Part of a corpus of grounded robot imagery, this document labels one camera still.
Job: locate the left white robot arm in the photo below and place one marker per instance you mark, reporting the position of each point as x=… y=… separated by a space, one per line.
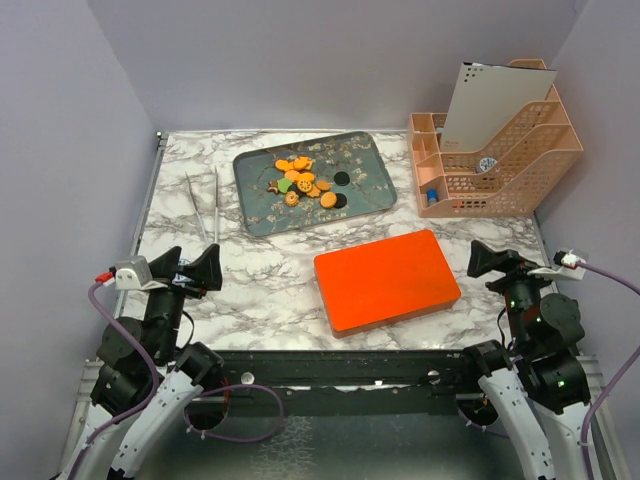
x=145 y=380

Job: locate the orange round cracker cookie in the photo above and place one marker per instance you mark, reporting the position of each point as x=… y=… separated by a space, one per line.
x=328 y=200

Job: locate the black round cookie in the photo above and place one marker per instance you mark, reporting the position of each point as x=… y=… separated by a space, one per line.
x=341 y=178
x=341 y=201

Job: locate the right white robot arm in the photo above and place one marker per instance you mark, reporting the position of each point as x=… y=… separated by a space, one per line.
x=537 y=385

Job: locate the round patterned tape roll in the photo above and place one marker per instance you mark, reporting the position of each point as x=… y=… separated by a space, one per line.
x=485 y=164

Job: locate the orange metal tin lid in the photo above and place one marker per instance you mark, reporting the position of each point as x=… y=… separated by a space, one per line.
x=385 y=282

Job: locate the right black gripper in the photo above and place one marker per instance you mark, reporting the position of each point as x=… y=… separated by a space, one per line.
x=483 y=258

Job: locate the metal tweezers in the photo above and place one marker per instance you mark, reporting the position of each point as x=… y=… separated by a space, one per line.
x=216 y=209

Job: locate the orange flower cookie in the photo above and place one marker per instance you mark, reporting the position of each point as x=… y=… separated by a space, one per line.
x=302 y=163

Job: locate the peach plastic desk organizer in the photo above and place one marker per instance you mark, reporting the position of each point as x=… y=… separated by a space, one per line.
x=534 y=150

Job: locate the brown star cookie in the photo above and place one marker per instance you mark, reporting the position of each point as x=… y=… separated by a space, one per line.
x=273 y=188

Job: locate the orange lotus slice cookie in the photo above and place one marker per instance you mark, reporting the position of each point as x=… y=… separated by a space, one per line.
x=305 y=186

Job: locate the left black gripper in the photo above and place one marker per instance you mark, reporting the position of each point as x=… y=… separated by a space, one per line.
x=205 y=270

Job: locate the green round cookie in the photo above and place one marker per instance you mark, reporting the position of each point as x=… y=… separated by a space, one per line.
x=283 y=185

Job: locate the orange cookie tin box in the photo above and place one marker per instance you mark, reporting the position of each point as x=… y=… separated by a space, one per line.
x=400 y=322

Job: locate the floral dark serving tray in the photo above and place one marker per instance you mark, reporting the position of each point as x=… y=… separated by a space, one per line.
x=370 y=189

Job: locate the blue capped bottle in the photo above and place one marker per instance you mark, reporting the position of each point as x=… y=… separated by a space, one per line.
x=432 y=197

